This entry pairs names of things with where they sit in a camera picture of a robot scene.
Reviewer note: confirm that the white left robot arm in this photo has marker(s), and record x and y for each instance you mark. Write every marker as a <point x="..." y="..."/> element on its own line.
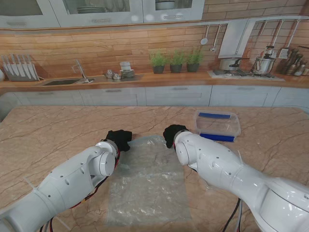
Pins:
<point x="67" y="181"/>

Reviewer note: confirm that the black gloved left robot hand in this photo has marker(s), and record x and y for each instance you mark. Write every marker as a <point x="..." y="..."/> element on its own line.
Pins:
<point x="120" y="139"/>

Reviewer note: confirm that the clear bubble film sheet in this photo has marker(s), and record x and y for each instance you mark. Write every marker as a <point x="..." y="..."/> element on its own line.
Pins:
<point x="149" y="188"/>

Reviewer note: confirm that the printed kitchen backdrop banner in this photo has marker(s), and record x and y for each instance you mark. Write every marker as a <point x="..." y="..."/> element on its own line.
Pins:
<point x="120" y="48"/>

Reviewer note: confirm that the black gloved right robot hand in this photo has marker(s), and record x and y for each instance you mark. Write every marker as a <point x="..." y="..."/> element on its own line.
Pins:
<point x="172" y="134"/>

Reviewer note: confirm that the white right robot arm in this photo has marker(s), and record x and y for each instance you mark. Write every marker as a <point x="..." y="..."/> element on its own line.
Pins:
<point x="229" y="169"/>

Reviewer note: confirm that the white zip tie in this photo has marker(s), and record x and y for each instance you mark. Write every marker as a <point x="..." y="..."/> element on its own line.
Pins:
<point x="239" y="157"/>
<point x="30" y="184"/>

